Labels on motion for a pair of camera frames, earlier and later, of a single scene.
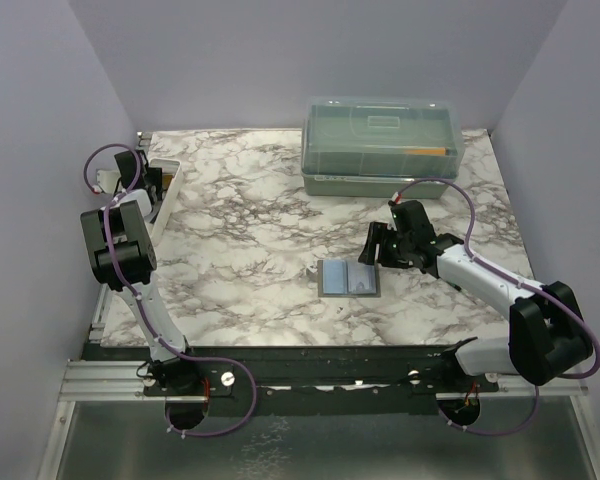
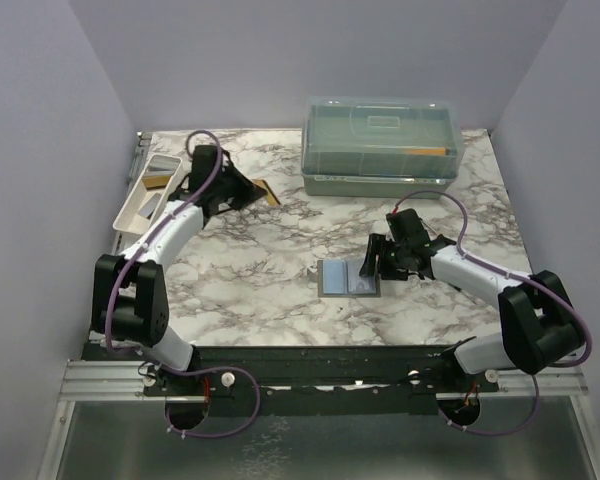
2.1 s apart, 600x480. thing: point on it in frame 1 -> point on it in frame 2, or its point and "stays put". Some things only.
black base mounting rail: (313, 378) stays put
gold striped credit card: (166, 180) -> (271, 199)
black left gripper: (154, 175) -> (246, 191)
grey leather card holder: (348, 278) stays put
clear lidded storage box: (373, 146) stays put
